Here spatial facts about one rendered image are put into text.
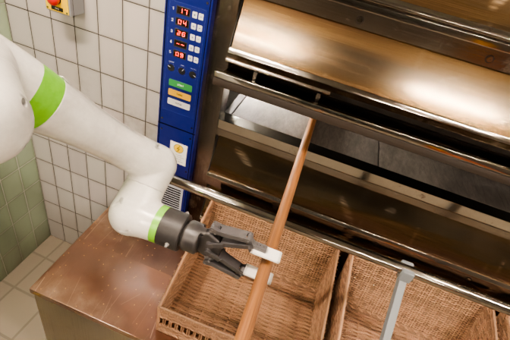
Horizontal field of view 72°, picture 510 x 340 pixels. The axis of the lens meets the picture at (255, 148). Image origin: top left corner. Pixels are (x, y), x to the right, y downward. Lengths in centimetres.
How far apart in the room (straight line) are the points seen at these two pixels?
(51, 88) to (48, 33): 91
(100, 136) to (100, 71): 76
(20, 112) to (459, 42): 102
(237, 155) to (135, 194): 61
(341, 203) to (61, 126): 101
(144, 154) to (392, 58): 75
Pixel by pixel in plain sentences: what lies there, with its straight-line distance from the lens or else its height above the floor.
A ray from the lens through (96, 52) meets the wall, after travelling 149.
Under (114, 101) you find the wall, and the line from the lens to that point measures 154.
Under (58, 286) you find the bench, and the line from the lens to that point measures 157.
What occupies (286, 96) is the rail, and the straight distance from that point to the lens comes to 104.
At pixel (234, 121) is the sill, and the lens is 133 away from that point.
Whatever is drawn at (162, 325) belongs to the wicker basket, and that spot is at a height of 62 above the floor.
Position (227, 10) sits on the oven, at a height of 157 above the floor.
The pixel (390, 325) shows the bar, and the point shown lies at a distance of 109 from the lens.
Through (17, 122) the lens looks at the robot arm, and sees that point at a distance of 53.
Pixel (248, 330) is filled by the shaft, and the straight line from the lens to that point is 77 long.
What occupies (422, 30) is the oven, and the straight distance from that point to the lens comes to 111.
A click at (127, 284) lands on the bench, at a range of 153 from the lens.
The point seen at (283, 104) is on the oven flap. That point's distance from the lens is 105.
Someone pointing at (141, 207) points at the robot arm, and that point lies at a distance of 87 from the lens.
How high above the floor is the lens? 188
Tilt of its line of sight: 35 degrees down
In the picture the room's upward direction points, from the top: 15 degrees clockwise
